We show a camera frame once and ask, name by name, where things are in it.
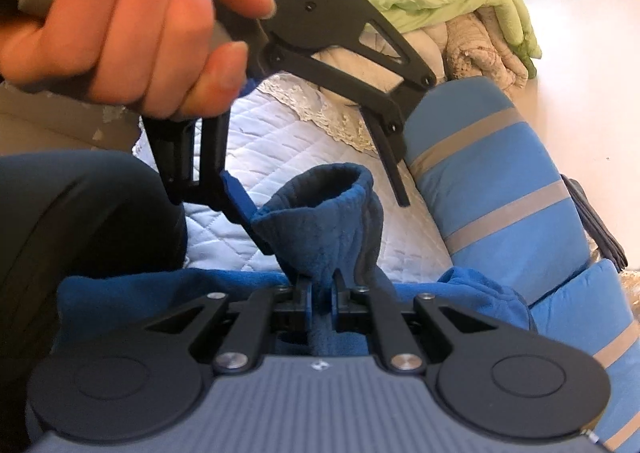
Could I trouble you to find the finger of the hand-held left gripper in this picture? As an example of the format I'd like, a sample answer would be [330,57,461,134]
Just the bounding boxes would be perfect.
[141,108,275,255]
[264,19,437,208]

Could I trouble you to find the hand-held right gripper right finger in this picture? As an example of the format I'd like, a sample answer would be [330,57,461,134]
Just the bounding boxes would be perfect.
[330,268,494,376]

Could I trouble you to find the beige quilt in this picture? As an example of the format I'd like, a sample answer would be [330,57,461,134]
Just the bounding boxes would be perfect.
[444,10,532,94]

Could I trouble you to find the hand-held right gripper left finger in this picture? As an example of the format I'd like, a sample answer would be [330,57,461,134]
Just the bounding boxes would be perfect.
[145,275,315,376]

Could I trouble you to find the person's left hand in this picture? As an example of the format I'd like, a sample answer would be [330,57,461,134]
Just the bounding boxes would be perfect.
[0,0,277,122]

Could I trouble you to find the grey folded cloth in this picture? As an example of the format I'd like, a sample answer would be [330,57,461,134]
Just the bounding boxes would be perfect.
[559,173,629,270]

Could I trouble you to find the blue grey-striped cushion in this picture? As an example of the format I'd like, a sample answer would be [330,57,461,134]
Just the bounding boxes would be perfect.
[529,259,640,453]
[402,77,592,308]

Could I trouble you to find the person's dark trousers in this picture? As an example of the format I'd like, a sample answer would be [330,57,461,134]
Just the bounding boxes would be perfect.
[0,150,189,453]

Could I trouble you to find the white lace-edged cloth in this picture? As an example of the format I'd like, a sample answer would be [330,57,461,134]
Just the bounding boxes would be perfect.
[257,73,382,154]

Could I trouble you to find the blue fleece jacket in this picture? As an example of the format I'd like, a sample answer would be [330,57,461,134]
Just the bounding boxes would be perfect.
[52,163,539,370]

